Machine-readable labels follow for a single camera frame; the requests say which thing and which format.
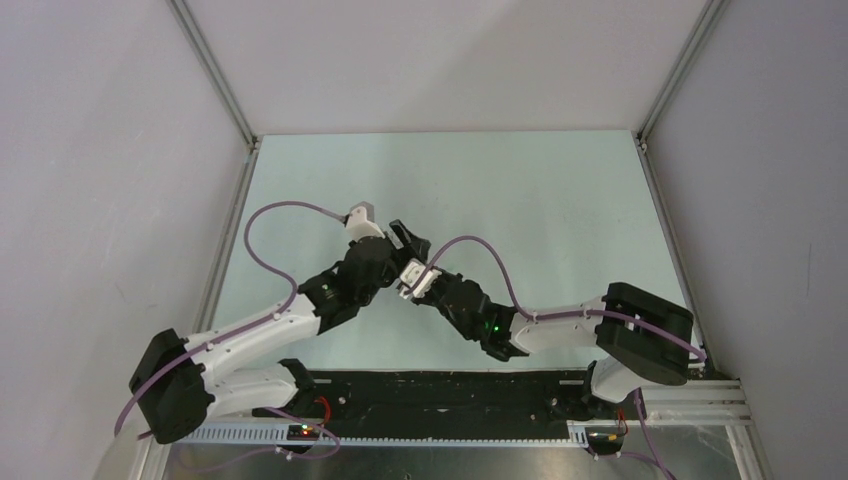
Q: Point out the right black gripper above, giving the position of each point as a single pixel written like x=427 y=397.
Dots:
x=445 y=277

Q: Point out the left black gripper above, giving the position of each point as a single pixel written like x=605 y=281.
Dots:
x=413 y=246

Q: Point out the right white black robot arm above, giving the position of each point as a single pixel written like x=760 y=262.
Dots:
x=646 y=339

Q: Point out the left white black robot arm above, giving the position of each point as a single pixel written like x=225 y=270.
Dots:
x=181 y=382

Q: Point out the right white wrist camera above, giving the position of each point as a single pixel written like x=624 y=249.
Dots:
x=416 y=280

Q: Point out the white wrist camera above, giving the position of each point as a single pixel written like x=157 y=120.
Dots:
x=359 y=222
x=416 y=280

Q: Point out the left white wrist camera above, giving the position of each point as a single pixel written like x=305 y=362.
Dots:
x=359 y=222

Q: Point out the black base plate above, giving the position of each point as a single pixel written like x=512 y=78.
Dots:
x=454 y=405

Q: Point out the grey slotted cable duct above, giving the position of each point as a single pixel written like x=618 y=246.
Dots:
x=283 y=434

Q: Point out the left aluminium frame post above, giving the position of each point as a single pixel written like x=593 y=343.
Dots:
x=199 y=44

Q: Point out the aluminium frame post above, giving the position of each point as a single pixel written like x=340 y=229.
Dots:
x=199 y=44
x=695 y=42

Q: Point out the right aluminium frame post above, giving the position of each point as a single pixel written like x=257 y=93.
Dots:
x=695 y=42

